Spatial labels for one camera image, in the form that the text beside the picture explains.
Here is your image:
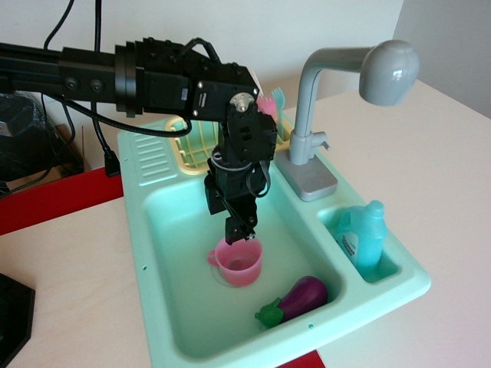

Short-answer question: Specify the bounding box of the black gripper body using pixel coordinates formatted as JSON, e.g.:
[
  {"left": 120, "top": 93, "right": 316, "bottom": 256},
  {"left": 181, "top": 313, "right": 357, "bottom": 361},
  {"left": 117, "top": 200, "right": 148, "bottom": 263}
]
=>
[{"left": 204, "top": 153, "right": 271, "bottom": 230}]

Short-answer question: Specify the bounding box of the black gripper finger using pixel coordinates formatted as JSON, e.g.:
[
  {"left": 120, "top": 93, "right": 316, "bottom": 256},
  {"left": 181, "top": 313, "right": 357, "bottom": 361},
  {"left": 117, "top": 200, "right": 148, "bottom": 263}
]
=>
[
  {"left": 243, "top": 222, "right": 257, "bottom": 242},
  {"left": 225, "top": 217, "right": 240, "bottom": 245}
]

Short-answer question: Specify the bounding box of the pink plastic toy cup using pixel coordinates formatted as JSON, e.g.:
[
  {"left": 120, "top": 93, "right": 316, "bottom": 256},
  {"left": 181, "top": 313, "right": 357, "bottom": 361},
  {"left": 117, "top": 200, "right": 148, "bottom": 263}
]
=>
[{"left": 206, "top": 238, "right": 263, "bottom": 287}]

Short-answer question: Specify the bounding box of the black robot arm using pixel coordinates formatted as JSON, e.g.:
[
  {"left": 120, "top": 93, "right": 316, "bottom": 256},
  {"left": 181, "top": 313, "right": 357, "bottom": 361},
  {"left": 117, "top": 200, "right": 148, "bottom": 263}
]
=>
[{"left": 1, "top": 38, "right": 278, "bottom": 244}]

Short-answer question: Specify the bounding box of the yellow toy drying rack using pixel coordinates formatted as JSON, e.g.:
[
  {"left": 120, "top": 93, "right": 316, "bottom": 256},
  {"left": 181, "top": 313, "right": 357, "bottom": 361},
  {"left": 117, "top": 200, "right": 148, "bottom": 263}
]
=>
[{"left": 164, "top": 114, "right": 293, "bottom": 175}]

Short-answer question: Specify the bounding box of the mint green toy sink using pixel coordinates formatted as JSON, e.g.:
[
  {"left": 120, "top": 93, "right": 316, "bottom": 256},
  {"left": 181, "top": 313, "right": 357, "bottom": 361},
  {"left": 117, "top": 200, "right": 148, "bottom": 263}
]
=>
[{"left": 117, "top": 123, "right": 430, "bottom": 367}]

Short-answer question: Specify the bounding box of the purple toy eggplant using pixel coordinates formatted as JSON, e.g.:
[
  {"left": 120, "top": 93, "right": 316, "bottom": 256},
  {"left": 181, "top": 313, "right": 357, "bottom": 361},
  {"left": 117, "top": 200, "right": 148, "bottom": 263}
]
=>
[{"left": 255, "top": 276, "right": 328, "bottom": 328}]

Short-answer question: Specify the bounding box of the pink toy fork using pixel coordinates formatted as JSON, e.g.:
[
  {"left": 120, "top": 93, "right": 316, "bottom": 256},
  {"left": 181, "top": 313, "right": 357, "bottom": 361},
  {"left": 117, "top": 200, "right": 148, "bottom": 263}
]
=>
[{"left": 256, "top": 95, "right": 278, "bottom": 130}]

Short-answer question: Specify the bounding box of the teal toy fork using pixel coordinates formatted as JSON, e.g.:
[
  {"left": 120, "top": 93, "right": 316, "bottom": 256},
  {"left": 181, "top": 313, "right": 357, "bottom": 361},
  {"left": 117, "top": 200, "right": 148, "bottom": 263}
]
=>
[{"left": 272, "top": 87, "right": 285, "bottom": 141}]

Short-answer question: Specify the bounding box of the blue toy detergent bottle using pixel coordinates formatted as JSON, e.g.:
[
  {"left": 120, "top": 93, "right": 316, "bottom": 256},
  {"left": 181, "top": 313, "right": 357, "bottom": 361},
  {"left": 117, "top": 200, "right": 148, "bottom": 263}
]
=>
[{"left": 334, "top": 200, "right": 387, "bottom": 276}]

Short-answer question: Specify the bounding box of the cardboard box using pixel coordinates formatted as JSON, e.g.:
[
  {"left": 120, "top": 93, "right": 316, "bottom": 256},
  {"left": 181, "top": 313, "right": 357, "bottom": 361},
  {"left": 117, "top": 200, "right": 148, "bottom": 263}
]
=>
[{"left": 2, "top": 129, "right": 91, "bottom": 193}]

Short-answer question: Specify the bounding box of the grey toy faucet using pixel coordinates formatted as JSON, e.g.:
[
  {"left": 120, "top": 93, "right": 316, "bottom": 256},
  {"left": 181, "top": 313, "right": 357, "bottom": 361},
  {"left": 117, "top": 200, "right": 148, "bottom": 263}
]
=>
[{"left": 275, "top": 40, "right": 420, "bottom": 202}]

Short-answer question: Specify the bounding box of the black bag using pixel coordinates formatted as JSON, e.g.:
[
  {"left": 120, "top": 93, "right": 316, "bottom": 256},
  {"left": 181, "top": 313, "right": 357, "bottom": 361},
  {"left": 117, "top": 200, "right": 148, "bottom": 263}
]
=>
[{"left": 1, "top": 93, "right": 70, "bottom": 182}]

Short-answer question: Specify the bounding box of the black stand base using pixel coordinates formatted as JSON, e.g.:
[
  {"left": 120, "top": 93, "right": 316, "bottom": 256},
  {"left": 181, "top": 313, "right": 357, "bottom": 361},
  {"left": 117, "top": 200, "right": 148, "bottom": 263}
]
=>
[{"left": 1, "top": 274, "right": 35, "bottom": 367}]

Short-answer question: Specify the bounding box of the black braided cable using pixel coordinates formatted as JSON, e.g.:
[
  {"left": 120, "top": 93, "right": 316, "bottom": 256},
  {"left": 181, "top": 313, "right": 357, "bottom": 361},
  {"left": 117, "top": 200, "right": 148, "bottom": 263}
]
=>
[{"left": 91, "top": 0, "right": 193, "bottom": 178}]

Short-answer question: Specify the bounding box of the thin black power cable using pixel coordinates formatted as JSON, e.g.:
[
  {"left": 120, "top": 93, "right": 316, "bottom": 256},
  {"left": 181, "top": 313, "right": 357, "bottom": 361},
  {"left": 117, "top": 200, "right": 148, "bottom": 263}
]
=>
[{"left": 42, "top": 0, "right": 76, "bottom": 146}]

